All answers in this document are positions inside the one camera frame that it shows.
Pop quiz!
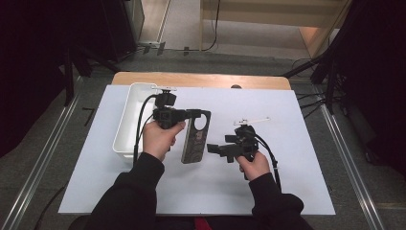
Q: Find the white board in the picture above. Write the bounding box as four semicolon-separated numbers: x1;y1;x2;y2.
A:
57;84;336;216

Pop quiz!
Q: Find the person's lap in dark clothing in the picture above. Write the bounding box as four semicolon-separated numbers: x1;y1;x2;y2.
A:
152;216;257;230

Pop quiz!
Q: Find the black metal stand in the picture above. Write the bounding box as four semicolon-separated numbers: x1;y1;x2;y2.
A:
60;44;121;107
282;54;344;115

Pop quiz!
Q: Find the light wooden shelf unit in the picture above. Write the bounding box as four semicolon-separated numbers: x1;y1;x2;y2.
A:
199;0;352;59

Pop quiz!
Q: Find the metal floor rail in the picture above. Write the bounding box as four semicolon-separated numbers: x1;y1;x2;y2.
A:
0;94;80;230
320;103;387;230

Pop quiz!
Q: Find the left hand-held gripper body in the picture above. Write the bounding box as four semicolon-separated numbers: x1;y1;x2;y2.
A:
151;85;190;130

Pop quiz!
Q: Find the left hand-held gripper black cable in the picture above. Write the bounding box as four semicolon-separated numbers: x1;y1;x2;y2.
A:
132;93;159;166

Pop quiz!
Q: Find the person's left hand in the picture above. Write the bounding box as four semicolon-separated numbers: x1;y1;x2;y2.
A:
142;121;187;162

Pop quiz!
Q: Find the person's right hand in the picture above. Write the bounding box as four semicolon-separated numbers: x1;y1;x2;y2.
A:
235;150;272;182

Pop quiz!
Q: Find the white plastic bin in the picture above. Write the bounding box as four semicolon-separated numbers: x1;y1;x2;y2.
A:
112;81;161;161

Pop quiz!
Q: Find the patterned phone case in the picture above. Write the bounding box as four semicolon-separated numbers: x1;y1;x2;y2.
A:
180;109;213;165

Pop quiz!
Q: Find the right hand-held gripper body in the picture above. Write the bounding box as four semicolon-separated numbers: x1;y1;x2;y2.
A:
226;117;271;163

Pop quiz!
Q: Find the right hand-held gripper black cable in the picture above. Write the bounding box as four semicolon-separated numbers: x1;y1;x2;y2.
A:
253;130;282;193

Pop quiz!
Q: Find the hanging black cable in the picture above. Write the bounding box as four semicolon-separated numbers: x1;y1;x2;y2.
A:
201;0;222;53

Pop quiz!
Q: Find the hand-held gripper black cable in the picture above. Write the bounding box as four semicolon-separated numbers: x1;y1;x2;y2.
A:
253;130;282;193
132;93;159;166

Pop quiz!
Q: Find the dark curtain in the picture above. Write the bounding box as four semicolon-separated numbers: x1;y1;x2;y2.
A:
0;0;106;158
331;0;406;176

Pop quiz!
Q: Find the bundle of black floor cables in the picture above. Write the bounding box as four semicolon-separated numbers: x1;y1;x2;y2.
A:
295;85;348;120

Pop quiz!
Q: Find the wooden table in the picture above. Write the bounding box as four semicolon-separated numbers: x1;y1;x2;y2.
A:
111;71;292;91

